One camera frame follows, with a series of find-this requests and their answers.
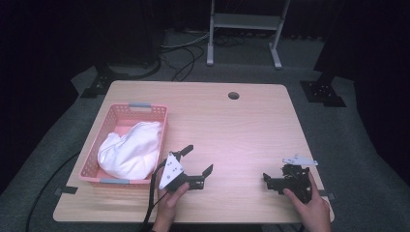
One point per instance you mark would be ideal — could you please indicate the pink plastic basket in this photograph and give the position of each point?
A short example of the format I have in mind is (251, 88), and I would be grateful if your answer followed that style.
(118, 112)

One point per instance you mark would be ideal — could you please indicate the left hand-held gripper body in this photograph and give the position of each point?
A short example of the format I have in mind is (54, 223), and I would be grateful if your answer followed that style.
(170, 172)

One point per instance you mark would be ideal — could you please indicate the black stand base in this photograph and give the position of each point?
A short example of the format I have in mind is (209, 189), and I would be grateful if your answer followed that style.
(322, 92)
(104, 80)

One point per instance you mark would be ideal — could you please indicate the black tape strip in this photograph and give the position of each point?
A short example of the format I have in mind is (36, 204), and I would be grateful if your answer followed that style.
(66, 190)
(327, 195)

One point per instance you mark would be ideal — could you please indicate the white metal stand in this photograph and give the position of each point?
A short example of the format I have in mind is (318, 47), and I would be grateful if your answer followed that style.
(245, 21)

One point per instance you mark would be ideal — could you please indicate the person's right hand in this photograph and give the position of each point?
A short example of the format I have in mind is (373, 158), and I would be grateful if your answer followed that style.
(314, 211)

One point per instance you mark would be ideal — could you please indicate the dark cabinet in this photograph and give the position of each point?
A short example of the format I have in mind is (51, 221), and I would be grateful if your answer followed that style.
(129, 32)

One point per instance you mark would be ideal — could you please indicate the person's left hand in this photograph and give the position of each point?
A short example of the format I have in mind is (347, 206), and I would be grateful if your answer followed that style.
(168, 203)

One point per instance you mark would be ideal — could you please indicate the white cloth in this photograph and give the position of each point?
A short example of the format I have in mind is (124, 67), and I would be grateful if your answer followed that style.
(132, 151)

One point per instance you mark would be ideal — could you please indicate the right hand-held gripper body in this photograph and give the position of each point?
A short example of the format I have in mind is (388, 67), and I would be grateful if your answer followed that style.
(295, 180)

